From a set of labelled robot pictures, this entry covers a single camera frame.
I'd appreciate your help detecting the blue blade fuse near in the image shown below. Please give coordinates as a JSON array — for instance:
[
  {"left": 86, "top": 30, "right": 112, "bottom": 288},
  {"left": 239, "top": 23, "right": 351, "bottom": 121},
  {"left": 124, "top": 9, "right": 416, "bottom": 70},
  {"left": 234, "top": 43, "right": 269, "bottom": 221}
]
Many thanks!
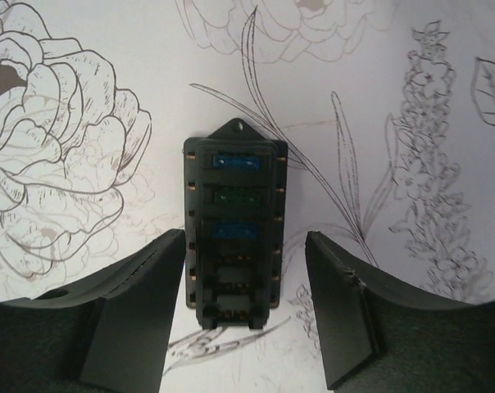
[{"left": 211, "top": 223, "right": 259, "bottom": 240}]

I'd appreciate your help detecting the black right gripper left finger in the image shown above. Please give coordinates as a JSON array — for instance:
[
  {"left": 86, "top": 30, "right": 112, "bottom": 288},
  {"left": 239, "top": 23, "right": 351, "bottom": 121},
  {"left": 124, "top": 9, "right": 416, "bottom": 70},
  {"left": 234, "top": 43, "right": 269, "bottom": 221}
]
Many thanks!
[{"left": 0, "top": 229, "right": 183, "bottom": 392}]

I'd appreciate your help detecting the blue blade fuse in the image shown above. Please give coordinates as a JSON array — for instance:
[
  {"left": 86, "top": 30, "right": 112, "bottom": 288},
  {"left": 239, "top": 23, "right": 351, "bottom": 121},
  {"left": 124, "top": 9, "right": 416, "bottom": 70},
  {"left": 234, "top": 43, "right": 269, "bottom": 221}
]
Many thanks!
[
  {"left": 211, "top": 223, "right": 259, "bottom": 240},
  {"left": 212, "top": 154, "right": 261, "bottom": 170}
]

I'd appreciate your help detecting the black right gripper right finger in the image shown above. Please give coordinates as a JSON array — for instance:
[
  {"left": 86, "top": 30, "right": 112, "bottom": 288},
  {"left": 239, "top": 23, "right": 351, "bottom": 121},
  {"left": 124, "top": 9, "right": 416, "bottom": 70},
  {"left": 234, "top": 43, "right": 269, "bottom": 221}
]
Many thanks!
[{"left": 305, "top": 232, "right": 495, "bottom": 392}]

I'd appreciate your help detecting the green blade fuse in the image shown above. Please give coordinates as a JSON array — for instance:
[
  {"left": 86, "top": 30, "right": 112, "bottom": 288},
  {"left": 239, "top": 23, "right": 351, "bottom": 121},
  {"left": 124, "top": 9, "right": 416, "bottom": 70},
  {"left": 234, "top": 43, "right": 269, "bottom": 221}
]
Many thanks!
[{"left": 213, "top": 189, "right": 261, "bottom": 206}]

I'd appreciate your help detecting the black fuse box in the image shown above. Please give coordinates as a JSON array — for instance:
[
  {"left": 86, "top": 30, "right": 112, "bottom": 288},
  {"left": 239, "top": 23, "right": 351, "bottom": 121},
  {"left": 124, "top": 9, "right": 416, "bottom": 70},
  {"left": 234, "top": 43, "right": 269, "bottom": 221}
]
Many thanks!
[{"left": 183, "top": 118, "right": 288, "bottom": 330}]

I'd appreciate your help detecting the blue blade fuse far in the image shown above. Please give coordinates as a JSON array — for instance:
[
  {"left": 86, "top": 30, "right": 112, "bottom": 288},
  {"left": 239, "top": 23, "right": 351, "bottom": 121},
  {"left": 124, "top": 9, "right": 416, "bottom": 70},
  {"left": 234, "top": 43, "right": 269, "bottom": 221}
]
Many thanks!
[{"left": 212, "top": 154, "right": 261, "bottom": 170}]

